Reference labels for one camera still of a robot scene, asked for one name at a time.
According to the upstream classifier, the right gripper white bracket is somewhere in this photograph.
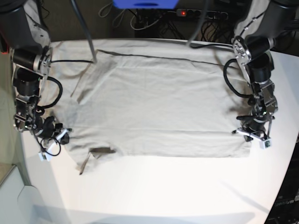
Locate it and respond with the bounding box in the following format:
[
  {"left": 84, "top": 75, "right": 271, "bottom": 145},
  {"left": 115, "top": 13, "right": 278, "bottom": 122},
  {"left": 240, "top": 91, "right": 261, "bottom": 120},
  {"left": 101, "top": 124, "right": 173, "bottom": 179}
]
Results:
[{"left": 37, "top": 123, "right": 72, "bottom": 157}]

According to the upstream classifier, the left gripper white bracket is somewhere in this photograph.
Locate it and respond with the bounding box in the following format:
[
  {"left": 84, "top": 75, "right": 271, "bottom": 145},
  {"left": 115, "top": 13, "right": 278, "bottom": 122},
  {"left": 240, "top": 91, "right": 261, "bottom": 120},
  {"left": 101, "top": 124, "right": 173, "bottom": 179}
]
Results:
[{"left": 232, "top": 115, "right": 275, "bottom": 148}]

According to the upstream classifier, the beige t-shirt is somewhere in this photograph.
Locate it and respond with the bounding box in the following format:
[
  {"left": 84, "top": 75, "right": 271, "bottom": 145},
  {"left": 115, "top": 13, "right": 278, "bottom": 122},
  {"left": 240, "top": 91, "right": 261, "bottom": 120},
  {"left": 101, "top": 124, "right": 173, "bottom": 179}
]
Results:
[{"left": 49, "top": 39, "right": 251, "bottom": 171}]

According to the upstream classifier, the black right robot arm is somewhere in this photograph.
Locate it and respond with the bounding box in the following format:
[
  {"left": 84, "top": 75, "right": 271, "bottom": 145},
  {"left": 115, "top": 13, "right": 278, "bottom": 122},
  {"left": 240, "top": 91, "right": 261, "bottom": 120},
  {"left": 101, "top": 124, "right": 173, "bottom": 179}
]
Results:
[{"left": 0, "top": 0, "right": 71, "bottom": 161}]

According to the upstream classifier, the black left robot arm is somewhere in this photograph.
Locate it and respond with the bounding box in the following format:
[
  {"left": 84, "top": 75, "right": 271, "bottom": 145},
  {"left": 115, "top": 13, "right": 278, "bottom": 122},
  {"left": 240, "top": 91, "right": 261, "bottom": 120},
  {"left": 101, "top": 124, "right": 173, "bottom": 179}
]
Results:
[{"left": 223, "top": 0, "right": 299, "bottom": 149}]

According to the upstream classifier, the red black tool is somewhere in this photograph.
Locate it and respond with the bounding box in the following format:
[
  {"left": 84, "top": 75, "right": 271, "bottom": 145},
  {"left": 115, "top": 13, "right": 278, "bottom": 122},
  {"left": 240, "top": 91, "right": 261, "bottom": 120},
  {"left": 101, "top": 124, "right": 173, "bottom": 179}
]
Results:
[{"left": 0, "top": 35, "right": 9, "bottom": 54}]

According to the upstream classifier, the black power strip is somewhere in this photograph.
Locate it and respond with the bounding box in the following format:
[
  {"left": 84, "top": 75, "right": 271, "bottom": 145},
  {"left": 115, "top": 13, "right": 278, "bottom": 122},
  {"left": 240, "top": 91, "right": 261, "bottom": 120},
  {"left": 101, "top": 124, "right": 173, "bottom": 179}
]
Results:
[{"left": 175, "top": 8, "right": 228, "bottom": 20}]

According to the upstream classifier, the blue plastic box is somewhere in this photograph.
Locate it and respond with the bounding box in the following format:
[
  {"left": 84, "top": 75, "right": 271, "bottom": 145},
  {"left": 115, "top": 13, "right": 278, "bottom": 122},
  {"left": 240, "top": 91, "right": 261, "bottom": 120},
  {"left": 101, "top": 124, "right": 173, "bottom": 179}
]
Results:
[{"left": 113, "top": 0, "right": 179, "bottom": 9}]

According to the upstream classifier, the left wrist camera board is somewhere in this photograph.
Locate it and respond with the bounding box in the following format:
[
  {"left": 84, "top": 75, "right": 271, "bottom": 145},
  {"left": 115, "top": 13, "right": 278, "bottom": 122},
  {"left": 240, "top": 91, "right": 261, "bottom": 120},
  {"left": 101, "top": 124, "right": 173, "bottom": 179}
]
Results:
[{"left": 260, "top": 139, "right": 272, "bottom": 149}]

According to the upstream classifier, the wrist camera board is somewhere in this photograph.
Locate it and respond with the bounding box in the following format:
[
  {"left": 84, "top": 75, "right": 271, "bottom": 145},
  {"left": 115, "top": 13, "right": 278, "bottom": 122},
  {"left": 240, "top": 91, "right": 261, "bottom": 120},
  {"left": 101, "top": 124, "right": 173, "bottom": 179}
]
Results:
[
  {"left": 260, "top": 139, "right": 272, "bottom": 149},
  {"left": 38, "top": 152, "right": 53, "bottom": 161}
]

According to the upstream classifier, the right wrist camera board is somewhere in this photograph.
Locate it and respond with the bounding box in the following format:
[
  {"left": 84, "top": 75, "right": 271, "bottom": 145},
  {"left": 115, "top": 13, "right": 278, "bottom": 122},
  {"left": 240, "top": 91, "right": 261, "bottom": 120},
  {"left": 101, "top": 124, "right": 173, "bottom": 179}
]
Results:
[{"left": 38, "top": 152, "right": 53, "bottom": 161}]

